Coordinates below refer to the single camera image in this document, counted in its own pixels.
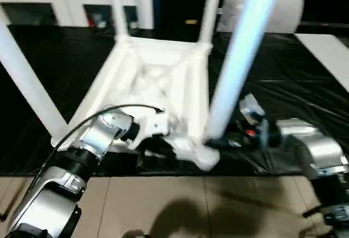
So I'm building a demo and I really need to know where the white cabinet with glass doors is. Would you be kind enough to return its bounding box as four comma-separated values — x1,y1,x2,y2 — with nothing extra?
0,0,154,30

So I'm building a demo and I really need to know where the black work mat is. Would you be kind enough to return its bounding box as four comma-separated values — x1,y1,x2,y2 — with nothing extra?
0,24,349,177

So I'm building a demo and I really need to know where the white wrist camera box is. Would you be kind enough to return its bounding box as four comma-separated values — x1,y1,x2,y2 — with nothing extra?
131,110,170,150
239,93,269,132

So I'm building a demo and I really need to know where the black left robot foot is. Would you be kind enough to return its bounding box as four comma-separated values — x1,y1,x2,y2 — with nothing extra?
121,231,148,238

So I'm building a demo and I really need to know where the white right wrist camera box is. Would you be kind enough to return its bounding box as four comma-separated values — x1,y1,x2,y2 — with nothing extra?
239,93,269,132

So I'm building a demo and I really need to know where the white plastic table leg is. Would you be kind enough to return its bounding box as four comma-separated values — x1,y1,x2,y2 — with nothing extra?
0,22,69,140
206,0,287,143
108,0,130,45
197,0,224,46

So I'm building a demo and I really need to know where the white flat panel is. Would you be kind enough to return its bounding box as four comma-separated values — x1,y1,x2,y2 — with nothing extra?
294,33,349,92

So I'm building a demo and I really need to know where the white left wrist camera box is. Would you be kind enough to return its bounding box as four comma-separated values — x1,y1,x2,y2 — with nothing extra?
131,110,170,150

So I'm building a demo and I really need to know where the grey pillow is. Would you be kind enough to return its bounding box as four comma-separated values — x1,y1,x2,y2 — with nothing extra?
217,0,306,34

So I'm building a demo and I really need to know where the black stand leg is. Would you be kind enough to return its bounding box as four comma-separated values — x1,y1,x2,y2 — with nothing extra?
302,205,328,219

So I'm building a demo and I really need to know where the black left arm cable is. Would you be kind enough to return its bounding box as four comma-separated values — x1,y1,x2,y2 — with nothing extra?
22,105,163,206

